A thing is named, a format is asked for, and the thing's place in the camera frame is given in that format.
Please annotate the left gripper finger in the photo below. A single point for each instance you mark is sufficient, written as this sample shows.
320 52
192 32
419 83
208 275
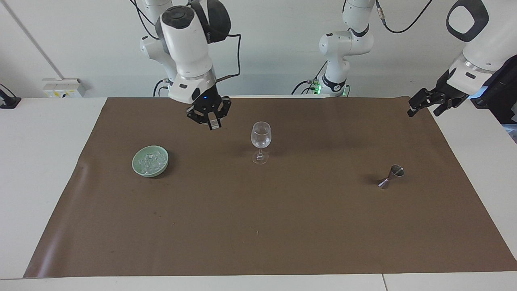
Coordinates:
442 107
420 101

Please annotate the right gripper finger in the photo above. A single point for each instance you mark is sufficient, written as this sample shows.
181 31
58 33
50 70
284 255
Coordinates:
198 116
224 108

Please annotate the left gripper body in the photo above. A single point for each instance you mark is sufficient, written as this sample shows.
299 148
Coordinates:
451 91

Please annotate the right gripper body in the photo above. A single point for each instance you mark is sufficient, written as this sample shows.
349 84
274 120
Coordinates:
205 100

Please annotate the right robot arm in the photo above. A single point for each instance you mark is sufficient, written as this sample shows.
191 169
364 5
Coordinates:
186 44

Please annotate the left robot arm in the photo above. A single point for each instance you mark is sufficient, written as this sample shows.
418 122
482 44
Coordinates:
343 44

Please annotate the clear wine glass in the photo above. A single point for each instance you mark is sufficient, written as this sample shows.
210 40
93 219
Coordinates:
261 137

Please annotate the clear ice cube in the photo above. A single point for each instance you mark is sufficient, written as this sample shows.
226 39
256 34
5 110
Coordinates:
145 161
154 155
158 165

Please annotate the metal jigger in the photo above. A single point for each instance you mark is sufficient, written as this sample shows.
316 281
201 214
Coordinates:
392 176

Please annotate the green ceramic bowl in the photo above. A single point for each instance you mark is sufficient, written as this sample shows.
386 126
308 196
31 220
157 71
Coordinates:
139 169

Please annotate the white wall socket box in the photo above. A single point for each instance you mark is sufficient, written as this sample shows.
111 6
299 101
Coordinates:
64 88

